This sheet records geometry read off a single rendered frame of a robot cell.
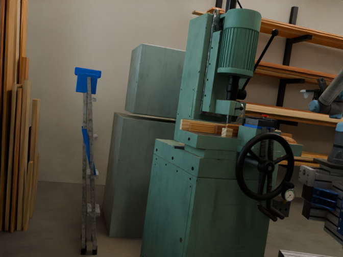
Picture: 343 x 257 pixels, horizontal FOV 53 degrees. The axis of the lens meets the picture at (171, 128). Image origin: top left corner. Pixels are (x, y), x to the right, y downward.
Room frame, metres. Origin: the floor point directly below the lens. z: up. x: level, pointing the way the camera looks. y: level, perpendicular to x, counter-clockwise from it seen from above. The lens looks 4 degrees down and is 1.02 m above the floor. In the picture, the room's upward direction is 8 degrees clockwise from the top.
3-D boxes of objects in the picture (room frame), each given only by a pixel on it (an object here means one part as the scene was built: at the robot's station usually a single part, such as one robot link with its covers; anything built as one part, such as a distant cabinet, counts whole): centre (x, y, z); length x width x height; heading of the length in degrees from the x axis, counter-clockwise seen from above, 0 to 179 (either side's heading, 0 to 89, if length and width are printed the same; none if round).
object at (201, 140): (1.65, -0.37, 0.87); 0.61 x 0.30 x 0.06; 113
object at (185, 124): (1.77, -0.32, 0.92); 0.60 x 0.02 x 0.05; 113
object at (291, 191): (1.64, -0.60, 0.65); 0.06 x 0.04 x 0.08; 113
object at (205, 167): (1.84, -0.23, 0.76); 0.57 x 0.45 x 0.09; 23
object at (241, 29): (1.73, -0.28, 1.35); 0.18 x 0.18 x 0.31
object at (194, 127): (1.77, -0.37, 0.92); 0.62 x 0.02 x 0.04; 113
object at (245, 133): (1.57, -0.40, 0.91); 0.15 x 0.14 x 0.09; 113
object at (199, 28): (2.00, -0.16, 1.16); 0.22 x 0.22 x 0.72; 23
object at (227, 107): (1.75, -0.27, 1.03); 0.14 x 0.07 x 0.09; 23
